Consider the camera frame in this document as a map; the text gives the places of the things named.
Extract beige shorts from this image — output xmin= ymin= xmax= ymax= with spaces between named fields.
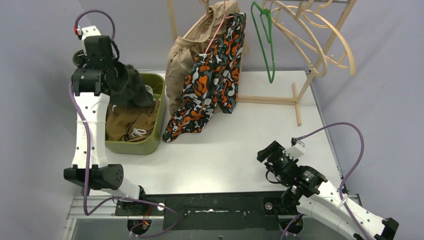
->
xmin=165 ymin=0 xmax=241 ymax=116

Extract brown shorts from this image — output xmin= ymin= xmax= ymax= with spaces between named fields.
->
xmin=105 ymin=99 xmax=161 ymax=142

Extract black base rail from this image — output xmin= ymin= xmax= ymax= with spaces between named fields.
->
xmin=66 ymin=190 xmax=365 ymax=240

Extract camouflage patterned shorts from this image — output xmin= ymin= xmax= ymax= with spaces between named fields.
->
xmin=162 ymin=12 xmax=246 ymax=143

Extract white shorts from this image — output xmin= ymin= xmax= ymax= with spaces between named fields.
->
xmin=145 ymin=84 xmax=156 ymax=101

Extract green hanger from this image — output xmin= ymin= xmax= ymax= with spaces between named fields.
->
xmin=250 ymin=0 xmax=276 ymax=84

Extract wooden clothes rack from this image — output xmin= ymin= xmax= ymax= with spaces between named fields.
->
xmin=167 ymin=0 xmax=347 ymax=126

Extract dark green shorts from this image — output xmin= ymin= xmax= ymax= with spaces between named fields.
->
xmin=109 ymin=62 xmax=155 ymax=109

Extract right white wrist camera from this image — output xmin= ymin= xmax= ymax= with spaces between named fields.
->
xmin=283 ymin=138 xmax=306 ymax=160

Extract pink hanger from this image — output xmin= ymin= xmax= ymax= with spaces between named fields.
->
xmin=204 ymin=0 xmax=232 ymax=54

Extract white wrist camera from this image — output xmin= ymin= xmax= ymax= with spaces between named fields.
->
xmin=73 ymin=25 xmax=102 ymax=55
xmin=283 ymin=138 xmax=306 ymax=160

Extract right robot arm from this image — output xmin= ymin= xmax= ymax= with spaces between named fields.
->
xmin=256 ymin=139 xmax=399 ymax=240

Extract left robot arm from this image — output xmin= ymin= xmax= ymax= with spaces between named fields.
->
xmin=63 ymin=35 xmax=154 ymax=214

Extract wooden hanger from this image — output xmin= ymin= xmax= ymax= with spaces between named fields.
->
xmin=269 ymin=0 xmax=328 ymax=77
xmin=294 ymin=0 xmax=357 ymax=78

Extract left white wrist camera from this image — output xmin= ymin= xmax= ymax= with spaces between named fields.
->
xmin=73 ymin=25 xmax=102 ymax=55

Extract olive green plastic basket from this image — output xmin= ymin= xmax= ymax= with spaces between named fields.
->
xmin=105 ymin=72 xmax=167 ymax=155

